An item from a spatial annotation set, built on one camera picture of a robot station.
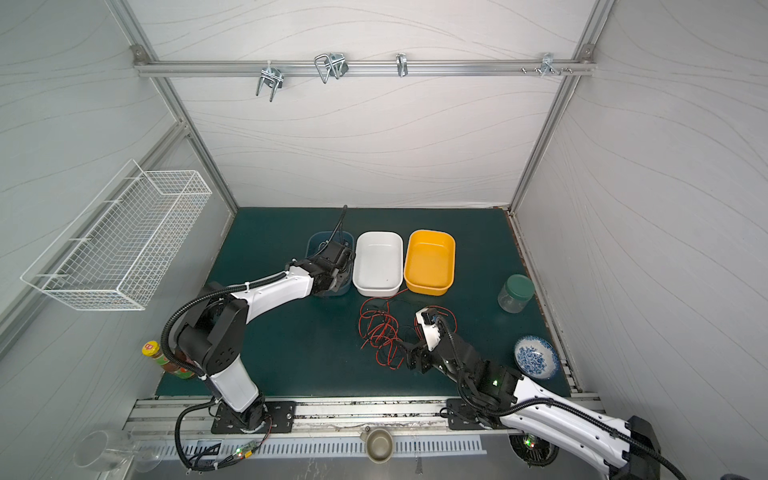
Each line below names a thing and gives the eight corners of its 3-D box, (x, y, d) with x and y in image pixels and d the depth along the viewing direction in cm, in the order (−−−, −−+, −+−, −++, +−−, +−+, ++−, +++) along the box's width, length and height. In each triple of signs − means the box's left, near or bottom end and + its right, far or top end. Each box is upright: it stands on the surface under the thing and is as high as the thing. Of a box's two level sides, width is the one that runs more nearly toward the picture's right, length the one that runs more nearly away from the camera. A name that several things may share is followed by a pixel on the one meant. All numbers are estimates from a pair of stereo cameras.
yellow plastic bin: (405, 297, 98) (405, 287, 93) (403, 240, 113) (403, 229, 108) (459, 297, 98) (463, 287, 93) (450, 240, 113) (452, 229, 108)
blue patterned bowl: (507, 361, 86) (514, 354, 81) (517, 336, 91) (525, 328, 86) (545, 384, 82) (555, 379, 77) (554, 358, 87) (564, 350, 82)
